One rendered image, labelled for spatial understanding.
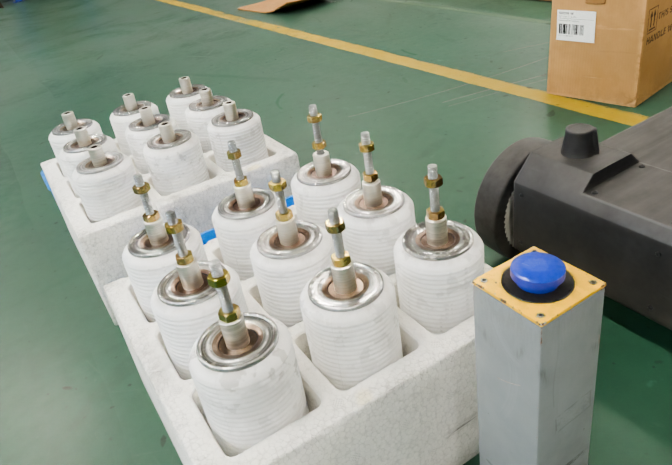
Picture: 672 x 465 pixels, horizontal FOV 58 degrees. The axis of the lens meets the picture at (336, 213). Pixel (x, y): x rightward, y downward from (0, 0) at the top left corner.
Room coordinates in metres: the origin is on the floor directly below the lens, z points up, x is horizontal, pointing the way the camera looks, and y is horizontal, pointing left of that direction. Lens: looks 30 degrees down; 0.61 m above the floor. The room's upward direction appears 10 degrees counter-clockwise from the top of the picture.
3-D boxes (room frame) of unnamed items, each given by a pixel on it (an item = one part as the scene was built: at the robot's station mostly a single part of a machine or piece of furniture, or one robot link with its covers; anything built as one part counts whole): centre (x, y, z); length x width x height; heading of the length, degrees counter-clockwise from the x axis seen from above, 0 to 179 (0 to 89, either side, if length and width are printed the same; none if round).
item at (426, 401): (0.58, 0.06, 0.09); 0.39 x 0.39 x 0.18; 28
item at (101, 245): (1.07, 0.31, 0.09); 0.39 x 0.39 x 0.18; 28
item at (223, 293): (0.42, 0.11, 0.30); 0.01 x 0.01 x 0.08
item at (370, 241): (0.64, -0.05, 0.16); 0.10 x 0.10 x 0.18
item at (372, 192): (0.64, -0.05, 0.26); 0.02 x 0.02 x 0.03
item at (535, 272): (0.36, -0.14, 0.32); 0.04 x 0.04 x 0.02
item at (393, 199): (0.64, -0.05, 0.25); 0.08 x 0.08 x 0.01
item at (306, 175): (0.74, 0.01, 0.25); 0.08 x 0.08 x 0.01
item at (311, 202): (0.74, 0.01, 0.16); 0.10 x 0.10 x 0.18
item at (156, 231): (0.63, 0.22, 0.26); 0.02 x 0.02 x 0.03
